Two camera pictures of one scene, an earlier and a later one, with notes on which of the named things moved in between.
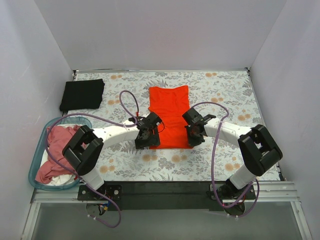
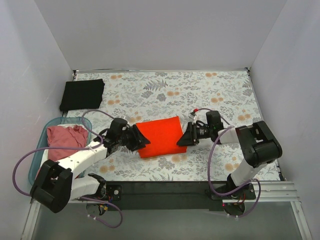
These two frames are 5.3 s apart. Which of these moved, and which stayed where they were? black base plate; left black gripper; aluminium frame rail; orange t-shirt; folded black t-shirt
Moved: left black gripper; orange t-shirt
Stayed: black base plate; aluminium frame rail; folded black t-shirt
